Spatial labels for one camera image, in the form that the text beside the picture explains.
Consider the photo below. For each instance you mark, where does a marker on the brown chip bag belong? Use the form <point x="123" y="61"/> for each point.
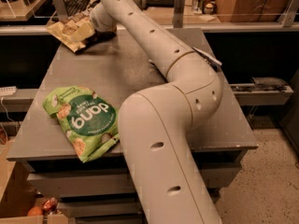
<point x="77" y="32"/>

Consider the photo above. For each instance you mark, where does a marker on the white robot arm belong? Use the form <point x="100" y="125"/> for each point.
<point x="154" y="123"/>

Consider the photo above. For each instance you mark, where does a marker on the green dang chip bag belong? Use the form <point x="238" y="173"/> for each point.
<point x="88" y="121"/>

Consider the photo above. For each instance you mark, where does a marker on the blue chip bag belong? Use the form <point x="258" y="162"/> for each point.
<point x="207" y="56"/>

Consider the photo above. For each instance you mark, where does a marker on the black headphones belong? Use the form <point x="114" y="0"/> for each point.
<point x="94" y="3"/>

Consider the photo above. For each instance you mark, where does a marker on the cans and jars cluster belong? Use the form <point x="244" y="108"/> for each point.
<point x="208" y="7"/>

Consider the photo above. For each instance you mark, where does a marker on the black keyboard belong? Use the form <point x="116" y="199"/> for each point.
<point x="68" y="8"/>

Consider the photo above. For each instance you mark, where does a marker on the red snack wrapper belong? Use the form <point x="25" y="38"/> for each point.
<point x="50" y="205"/>

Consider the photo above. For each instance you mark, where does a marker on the white power strip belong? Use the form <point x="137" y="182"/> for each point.
<point x="7" y="91"/>

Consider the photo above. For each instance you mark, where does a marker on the orange fruit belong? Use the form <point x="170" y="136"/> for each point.
<point x="35" y="211"/>

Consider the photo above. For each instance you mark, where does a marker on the cardboard box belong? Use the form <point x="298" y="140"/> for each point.
<point x="17" y="196"/>

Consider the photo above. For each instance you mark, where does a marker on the grey metal rail frame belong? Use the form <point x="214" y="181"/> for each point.
<point x="15" y="15"/>

